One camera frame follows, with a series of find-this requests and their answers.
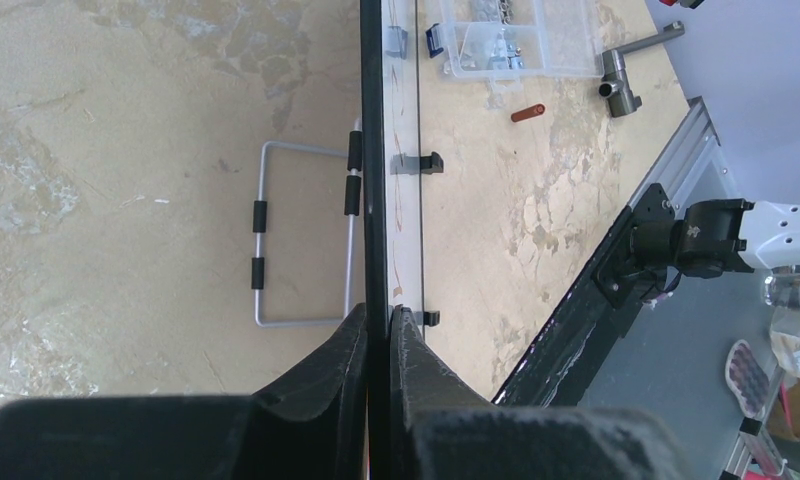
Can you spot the red marker cap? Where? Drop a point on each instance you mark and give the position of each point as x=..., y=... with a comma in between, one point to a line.
x=527, y=113

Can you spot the aluminium extrusion rail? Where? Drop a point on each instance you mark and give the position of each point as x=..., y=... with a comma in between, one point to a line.
x=683, y=160

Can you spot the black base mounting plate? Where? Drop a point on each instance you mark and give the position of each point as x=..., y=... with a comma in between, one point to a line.
x=598, y=309

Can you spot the patterned oval object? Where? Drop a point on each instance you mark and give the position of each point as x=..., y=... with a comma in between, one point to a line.
x=746, y=379

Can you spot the clear plastic screw box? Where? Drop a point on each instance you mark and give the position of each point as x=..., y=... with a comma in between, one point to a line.
x=502, y=42

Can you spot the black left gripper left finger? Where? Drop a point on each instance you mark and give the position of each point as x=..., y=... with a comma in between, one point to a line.
x=307, y=424

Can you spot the white whiteboard black frame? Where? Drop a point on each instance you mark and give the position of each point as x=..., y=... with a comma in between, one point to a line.
x=393, y=224

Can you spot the clear plastic bag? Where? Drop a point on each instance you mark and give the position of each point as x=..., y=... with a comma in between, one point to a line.
x=782, y=291

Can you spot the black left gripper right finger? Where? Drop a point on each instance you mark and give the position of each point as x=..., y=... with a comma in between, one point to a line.
x=443, y=429

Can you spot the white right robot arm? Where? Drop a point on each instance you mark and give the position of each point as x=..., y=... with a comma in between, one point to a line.
x=718, y=236

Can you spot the grey wire whiteboard stand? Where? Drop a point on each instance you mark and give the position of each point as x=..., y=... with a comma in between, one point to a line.
x=304, y=220

